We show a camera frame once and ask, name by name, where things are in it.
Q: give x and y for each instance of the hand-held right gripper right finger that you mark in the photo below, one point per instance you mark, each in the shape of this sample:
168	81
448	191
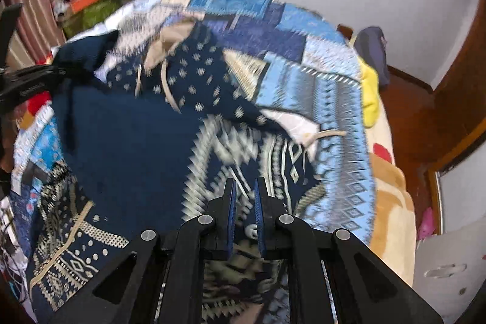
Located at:
259	221

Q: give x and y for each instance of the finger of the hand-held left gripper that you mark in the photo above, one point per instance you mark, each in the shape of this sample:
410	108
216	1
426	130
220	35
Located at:
72	72

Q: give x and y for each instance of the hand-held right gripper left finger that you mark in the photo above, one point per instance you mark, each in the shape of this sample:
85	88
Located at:
230	221

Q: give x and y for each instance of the navy patterned hoodie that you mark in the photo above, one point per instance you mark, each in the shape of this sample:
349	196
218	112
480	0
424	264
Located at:
133	138

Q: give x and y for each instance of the red plush toy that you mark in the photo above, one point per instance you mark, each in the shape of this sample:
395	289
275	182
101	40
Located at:
38	104

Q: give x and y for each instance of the green box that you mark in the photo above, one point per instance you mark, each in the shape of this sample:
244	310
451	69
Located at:
91	18

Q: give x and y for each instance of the orange box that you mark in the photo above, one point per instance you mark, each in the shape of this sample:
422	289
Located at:
84	2

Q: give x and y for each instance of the pink toy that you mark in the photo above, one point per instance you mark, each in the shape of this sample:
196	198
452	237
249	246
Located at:
426	225

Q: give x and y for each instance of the yellow blanket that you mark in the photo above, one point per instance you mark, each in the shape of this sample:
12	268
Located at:
370	92

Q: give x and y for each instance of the white board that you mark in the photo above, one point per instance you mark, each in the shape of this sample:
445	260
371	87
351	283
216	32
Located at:
448	252

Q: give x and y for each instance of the blue patchwork blanket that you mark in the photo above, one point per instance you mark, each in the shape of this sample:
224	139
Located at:
265	28

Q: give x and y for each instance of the grey bag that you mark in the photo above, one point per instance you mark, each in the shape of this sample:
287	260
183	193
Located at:
374	50

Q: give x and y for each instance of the wooden wardrobe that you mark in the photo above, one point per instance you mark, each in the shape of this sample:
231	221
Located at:
463	81

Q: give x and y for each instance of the wooden bed frame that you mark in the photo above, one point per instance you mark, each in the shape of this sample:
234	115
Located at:
344	31

